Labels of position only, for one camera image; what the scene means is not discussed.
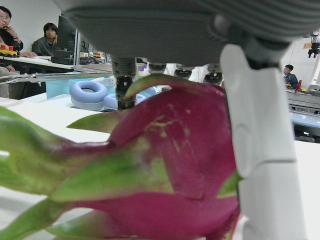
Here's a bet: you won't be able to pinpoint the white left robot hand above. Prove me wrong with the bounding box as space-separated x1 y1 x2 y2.
53 0 320 240

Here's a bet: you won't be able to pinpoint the pink green dragon fruit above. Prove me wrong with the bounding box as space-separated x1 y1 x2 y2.
0 73 245 240

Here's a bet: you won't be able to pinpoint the black desk monitor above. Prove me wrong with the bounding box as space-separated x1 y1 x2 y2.
57 15 77 52

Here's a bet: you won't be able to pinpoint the light blue headphones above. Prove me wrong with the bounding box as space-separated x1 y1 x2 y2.
69 77 174 113

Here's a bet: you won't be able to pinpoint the person in grey-green jacket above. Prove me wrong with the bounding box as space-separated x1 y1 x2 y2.
31 22 60 57

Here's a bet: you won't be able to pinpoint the light blue plastic bin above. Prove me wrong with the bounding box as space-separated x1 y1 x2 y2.
45 74 114 99

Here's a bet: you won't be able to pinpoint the man in blue jacket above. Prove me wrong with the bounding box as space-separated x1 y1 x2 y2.
282 64 300 89

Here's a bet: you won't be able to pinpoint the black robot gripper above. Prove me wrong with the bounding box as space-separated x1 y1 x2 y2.
307 30 320 59

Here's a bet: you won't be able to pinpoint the man with glasses in black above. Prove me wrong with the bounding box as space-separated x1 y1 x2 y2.
0 5 25 59

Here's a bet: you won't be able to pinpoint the yellow toy with red buttons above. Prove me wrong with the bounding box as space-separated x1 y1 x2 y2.
0 44 21 59

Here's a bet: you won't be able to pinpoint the aluminium frame bar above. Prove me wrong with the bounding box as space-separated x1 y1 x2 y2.
0 71 114 85

